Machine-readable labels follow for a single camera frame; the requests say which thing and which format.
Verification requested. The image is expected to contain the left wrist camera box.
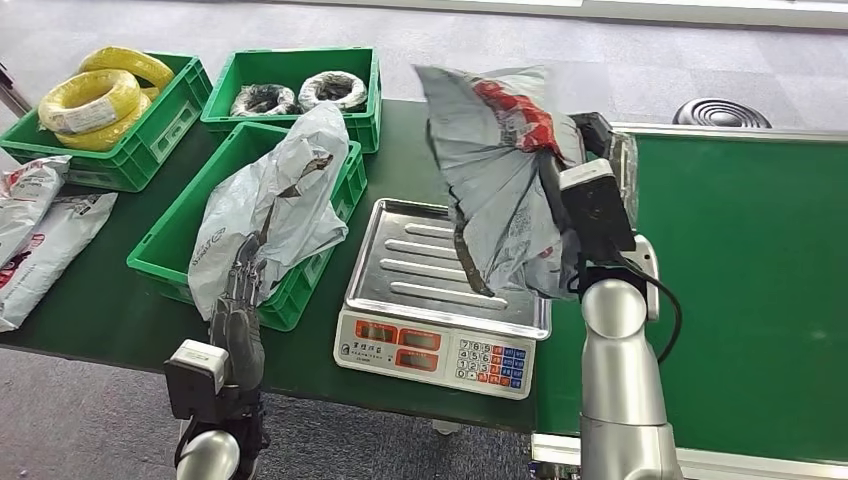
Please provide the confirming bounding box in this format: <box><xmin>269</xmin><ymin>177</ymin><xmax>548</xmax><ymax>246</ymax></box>
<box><xmin>163</xmin><ymin>339</ymin><xmax>231</xmax><ymax>422</ymax></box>

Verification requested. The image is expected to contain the grey mailer bag red print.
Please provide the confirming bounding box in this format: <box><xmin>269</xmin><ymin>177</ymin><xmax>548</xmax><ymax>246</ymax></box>
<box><xmin>412</xmin><ymin>64</ymin><xmax>588</xmax><ymax>301</ymax></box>

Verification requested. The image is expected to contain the green crate with yellow coils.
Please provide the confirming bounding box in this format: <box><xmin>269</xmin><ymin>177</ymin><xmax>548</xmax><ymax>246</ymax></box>
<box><xmin>0</xmin><ymin>51</ymin><xmax>215</xmax><ymax>193</ymax></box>

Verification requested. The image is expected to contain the grey metal bar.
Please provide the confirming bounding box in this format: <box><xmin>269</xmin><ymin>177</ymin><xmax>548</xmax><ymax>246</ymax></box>
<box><xmin>0</xmin><ymin>62</ymin><xmax>33</xmax><ymax>117</ymax></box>

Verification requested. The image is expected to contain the green crate with black coils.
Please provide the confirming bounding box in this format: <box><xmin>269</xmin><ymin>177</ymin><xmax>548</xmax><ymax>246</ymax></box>
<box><xmin>200</xmin><ymin>46</ymin><xmax>384</xmax><ymax>155</ymax></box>

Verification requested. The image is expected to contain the pale grey mailer bag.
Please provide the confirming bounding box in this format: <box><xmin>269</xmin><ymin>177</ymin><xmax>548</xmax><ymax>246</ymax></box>
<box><xmin>188</xmin><ymin>101</ymin><xmax>351</xmax><ymax>323</ymax></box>

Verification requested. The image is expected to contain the black cable coil plastic-wrapped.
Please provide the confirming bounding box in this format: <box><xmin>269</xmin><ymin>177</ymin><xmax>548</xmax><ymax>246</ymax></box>
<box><xmin>229</xmin><ymin>84</ymin><xmax>299</xmax><ymax>118</ymax></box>
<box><xmin>298</xmin><ymin>70</ymin><xmax>369</xmax><ymax>114</ymax></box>

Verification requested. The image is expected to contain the green plastic delivery crate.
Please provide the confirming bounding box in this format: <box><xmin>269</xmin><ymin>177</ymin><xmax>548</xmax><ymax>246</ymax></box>
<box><xmin>126</xmin><ymin>121</ymin><xmax>369</xmax><ymax>333</ymax></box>

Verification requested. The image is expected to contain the dark green table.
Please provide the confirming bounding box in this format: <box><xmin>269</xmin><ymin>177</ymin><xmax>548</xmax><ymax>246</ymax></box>
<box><xmin>0</xmin><ymin>99</ymin><xmax>538</xmax><ymax>435</ymax></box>

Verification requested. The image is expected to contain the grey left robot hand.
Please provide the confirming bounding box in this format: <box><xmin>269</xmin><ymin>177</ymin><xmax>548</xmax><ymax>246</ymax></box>
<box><xmin>209</xmin><ymin>233</ymin><xmax>268</xmax><ymax>392</ymax></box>

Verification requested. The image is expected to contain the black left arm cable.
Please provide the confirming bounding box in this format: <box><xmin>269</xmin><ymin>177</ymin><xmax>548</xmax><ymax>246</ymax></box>
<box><xmin>173</xmin><ymin>417</ymin><xmax>199</xmax><ymax>466</ymax></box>

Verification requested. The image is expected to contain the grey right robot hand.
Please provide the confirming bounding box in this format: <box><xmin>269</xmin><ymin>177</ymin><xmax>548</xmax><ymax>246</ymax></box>
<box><xmin>537</xmin><ymin>111</ymin><xmax>641</xmax><ymax>233</ymax></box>

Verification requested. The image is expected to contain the yellow cable coil white label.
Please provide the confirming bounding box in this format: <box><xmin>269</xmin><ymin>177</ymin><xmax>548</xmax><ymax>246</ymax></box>
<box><xmin>37</xmin><ymin>68</ymin><xmax>142</xmax><ymax>135</ymax></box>

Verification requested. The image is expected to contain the electronic weighing scale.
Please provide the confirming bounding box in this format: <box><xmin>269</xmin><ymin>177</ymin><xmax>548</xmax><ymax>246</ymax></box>
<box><xmin>333</xmin><ymin>197</ymin><xmax>553</xmax><ymax>401</ymax></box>

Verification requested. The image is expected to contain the black round ribbed disc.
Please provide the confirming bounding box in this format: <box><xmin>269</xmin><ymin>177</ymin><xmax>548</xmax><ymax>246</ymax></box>
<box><xmin>672</xmin><ymin>97</ymin><xmax>773</xmax><ymax>129</ymax></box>

